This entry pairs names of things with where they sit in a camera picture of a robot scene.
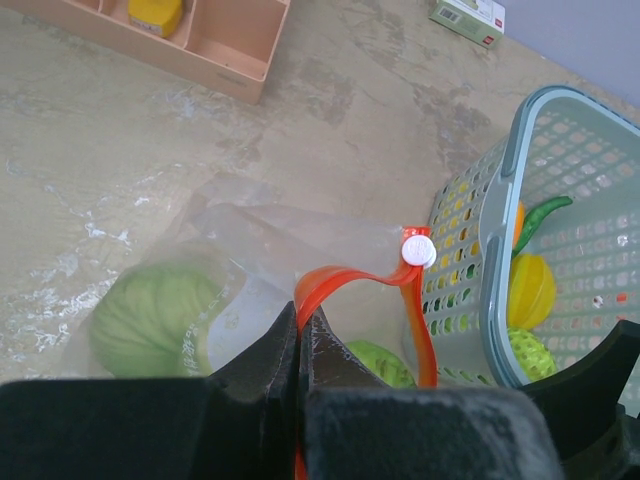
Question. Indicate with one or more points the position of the yellow block in organizer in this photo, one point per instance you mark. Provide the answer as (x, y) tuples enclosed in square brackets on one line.
[(157, 17)]

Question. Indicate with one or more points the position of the green cabbage toy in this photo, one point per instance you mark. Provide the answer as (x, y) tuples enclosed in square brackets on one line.
[(154, 320)]

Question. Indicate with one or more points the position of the light green bumpy fruit toy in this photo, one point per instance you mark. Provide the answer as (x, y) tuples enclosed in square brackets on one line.
[(533, 357)]

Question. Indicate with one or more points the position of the clear orange-zip bag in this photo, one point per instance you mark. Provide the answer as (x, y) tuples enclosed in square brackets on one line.
[(272, 255)]

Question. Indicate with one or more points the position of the small green white box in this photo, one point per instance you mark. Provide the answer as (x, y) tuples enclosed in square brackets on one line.
[(480, 21)]

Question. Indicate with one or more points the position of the green chili pepper toy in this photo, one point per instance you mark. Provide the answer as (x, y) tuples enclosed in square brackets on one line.
[(536, 216)]

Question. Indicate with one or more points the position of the orange mango toy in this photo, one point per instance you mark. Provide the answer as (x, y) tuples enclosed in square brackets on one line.
[(519, 222)]

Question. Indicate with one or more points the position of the light blue plastic basket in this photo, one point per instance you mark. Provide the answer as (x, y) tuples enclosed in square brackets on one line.
[(577, 162)]

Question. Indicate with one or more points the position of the green custard apple toy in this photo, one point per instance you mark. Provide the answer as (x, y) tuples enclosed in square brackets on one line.
[(384, 364)]

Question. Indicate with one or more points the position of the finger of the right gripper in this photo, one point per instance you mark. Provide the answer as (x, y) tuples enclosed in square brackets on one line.
[(593, 435)]

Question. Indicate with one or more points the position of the yellow star fruit toy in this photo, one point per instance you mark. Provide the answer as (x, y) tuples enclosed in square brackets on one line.
[(531, 291)]

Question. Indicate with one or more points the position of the orange plastic file organizer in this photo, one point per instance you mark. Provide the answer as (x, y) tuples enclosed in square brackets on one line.
[(226, 46)]

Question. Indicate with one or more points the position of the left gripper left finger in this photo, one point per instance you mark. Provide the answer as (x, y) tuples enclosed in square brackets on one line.
[(238, 423)]

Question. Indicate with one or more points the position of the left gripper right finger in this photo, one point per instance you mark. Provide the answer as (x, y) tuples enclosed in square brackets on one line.
[(353, 426)]

